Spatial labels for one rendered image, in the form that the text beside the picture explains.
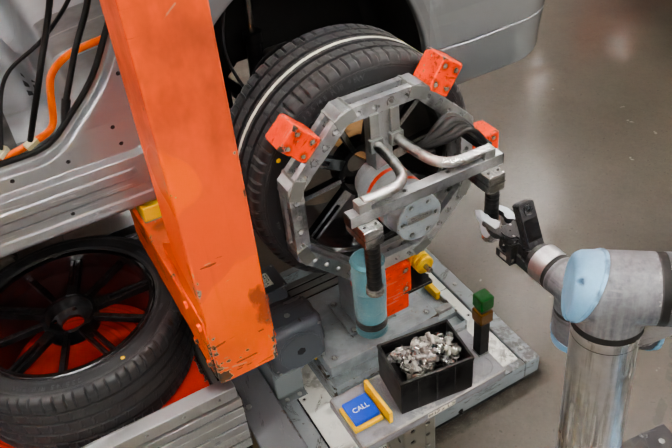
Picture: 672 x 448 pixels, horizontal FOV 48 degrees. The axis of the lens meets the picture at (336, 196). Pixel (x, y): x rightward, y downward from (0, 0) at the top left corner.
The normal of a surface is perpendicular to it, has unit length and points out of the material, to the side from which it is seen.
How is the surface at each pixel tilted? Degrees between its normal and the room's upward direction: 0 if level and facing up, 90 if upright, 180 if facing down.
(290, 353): 90
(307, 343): 90
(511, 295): 0
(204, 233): 90
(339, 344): 0
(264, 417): 0
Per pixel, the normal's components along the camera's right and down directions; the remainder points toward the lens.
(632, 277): -0.16, -0.40
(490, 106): -0.08, -0.79
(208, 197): 0.49, 0.50
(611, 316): -0.23, 0.58
